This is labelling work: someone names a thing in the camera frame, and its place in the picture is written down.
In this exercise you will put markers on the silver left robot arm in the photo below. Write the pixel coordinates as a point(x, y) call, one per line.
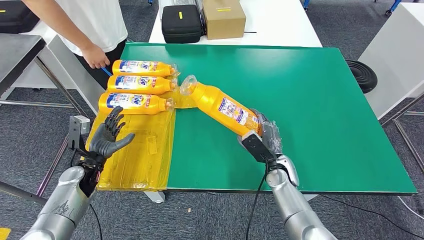
point(63, 202)

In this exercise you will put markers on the person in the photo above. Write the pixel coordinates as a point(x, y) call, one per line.
point(96, 20)

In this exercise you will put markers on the black zip case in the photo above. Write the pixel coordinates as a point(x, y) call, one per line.
point(16, 20)
point(181, 24)

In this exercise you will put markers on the blue wheeled cart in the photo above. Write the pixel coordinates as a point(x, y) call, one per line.
point(394, 6)

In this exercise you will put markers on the silver grey device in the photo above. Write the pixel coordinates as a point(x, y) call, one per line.
point(179, 2)

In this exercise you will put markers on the person's right hand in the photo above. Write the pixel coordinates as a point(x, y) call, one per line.
point(96, 56)

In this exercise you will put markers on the brown cardboard box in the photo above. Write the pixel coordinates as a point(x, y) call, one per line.
point(224, 21)

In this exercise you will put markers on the black round stool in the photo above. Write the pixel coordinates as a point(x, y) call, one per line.
point(362, 76)

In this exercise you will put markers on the person's right forearm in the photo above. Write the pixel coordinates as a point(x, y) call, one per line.
point(56, 23)

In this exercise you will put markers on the grey metal leg table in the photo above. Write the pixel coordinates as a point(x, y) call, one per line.
point(16, 49)

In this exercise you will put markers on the yellow plastic film sheet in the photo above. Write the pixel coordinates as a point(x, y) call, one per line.
point(145, 159)

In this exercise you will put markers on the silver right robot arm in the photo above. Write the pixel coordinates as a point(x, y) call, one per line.
point(291, 205)

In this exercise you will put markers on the green topped table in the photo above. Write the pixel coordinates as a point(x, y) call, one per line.
point(314, 99)

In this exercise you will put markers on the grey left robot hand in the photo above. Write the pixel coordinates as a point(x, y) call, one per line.
point(106, 139)

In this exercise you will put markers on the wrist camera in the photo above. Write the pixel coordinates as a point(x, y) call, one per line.
point(255, 145)
point(79, 126)

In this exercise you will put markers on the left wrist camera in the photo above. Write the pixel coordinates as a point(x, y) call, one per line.
point(79, 126)

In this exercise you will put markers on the orange detergent bottle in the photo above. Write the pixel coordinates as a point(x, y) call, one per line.
point(212, 99)
point(132, 109)
point(142, 73)
point(142, 90)

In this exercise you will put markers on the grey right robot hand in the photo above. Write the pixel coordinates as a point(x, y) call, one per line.
point(271, 136)

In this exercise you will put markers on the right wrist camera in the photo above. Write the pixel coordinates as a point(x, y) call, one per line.
point(255, 145)

